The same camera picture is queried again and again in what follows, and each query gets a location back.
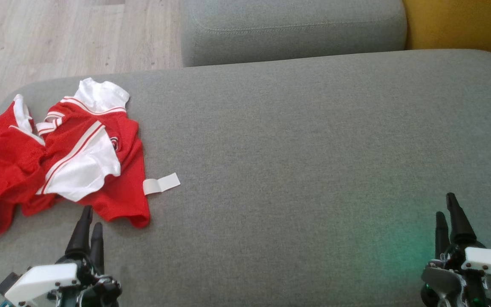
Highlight red shorts white stripes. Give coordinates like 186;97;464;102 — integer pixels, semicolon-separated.
0;94;58;239

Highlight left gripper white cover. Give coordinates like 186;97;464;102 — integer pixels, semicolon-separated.
0;205;122;307

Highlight small grey sofa cushion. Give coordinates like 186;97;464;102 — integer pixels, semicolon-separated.
180;0;408;68

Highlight red basketball jersey white sleeves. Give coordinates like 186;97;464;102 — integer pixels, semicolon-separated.
22;77;182;229

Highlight large grey fabric sofa seat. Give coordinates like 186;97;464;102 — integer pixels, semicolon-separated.
0;49;491;307

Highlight yellow upholstered furniture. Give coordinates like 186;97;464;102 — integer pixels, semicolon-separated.
402;0;491;68

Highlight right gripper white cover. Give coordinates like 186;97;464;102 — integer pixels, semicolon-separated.
420;192;491;307

